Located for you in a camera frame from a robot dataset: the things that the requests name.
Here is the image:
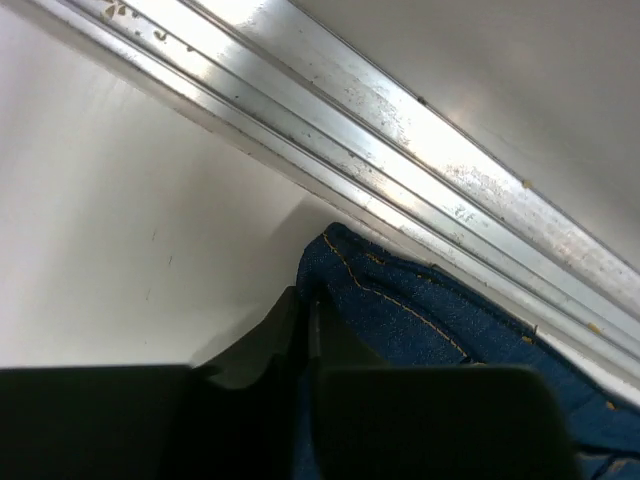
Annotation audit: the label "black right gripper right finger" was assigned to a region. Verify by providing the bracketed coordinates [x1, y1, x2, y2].
[308, 293, 581, 479]

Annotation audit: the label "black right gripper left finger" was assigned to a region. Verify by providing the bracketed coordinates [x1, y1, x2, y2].
[1, 287, 304, 479]

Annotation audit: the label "dark blue denim trousers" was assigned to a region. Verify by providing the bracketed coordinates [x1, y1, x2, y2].
[296, 223, 639, 479]

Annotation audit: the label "aluminium table rail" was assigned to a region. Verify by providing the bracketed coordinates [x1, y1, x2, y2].
[29, 0, 640, 361]

